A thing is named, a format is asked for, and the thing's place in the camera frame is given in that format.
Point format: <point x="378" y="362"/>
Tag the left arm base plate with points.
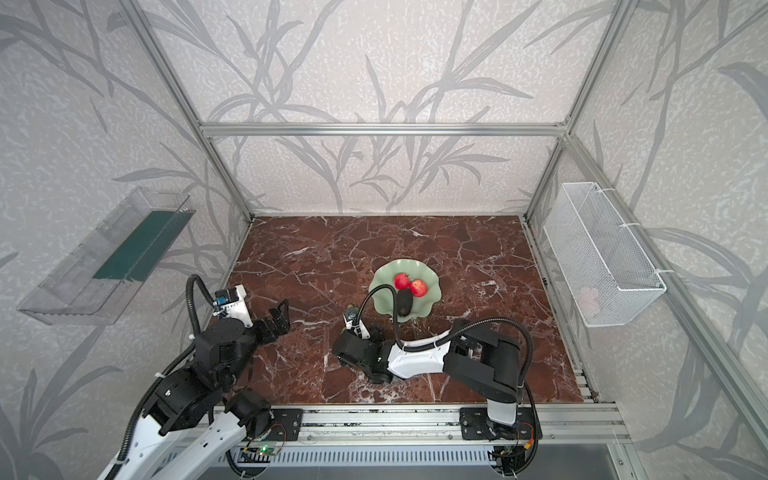
<point x="284" y="425"/>

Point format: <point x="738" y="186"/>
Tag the pink item in basket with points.
<point x="588" y="301"/>

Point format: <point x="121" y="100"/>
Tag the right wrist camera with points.
<point x="354" y="324"/>

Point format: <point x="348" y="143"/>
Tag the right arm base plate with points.
<point x="476" y="425"/>

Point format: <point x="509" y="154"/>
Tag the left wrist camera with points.
<point x="231" y="303"/>

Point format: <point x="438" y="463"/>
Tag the green scalloped fruit bowl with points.
<point x="383" y="299"/>

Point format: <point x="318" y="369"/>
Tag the clear acrylic wall shelf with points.
<point x="95" y="283"/>

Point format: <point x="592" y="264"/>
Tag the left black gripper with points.
<point x="267" y="324"/>

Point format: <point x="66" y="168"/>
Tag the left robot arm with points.
<point x="189" y="416"/>

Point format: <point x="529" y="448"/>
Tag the aluminium front rail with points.
<point x="440" y="424"/>

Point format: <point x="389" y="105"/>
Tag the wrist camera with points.
<point x="354" y="324"/>
<point x="231" y="303"/>

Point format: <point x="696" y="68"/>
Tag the dark fake avocado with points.
<point x="404" y="300"/>

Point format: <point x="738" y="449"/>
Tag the green circuit board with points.
<point x="259" y="454"/>

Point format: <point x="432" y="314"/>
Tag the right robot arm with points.
<point x="491" y="357"/>

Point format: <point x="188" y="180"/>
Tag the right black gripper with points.
<point x="358" y="346"/>

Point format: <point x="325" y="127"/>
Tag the white wire mesh basket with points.
<point x="596" y="247"/>

